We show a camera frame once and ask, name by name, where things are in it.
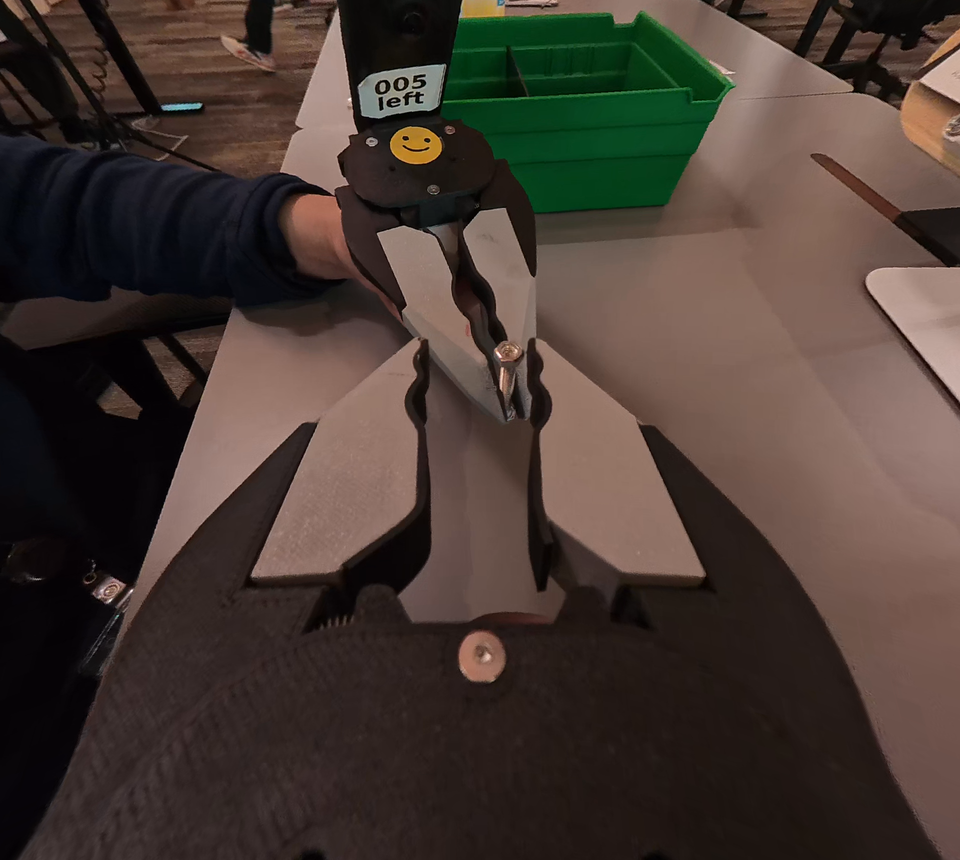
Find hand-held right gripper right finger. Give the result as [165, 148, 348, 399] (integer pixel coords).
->
[526, 337, 708, 593]

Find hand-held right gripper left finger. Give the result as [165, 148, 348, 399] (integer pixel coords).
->
[249, 337, 434, 589]

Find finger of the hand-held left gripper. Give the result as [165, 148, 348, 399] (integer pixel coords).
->
[457, 209, 539, 420]
[376, 224, 520, 425]

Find silver bolt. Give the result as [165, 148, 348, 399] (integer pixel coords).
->
[491, 340, 526, 421]

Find green plastic bin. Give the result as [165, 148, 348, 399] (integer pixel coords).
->
[441, 10, 738, 216]

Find person's left forearm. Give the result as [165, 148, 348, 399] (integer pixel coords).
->
[0, 134, 336, 308]

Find person's left hand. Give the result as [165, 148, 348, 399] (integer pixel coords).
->
[281, 193, 404, 321]

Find white tablet stand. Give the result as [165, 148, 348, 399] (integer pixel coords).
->
[864, 265, 960, 404]

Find black flat block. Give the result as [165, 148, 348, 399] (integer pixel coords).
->
[894, 205, 960, 269]

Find white instruction sheet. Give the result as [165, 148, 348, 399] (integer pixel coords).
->
[918, 43, 960, 100]

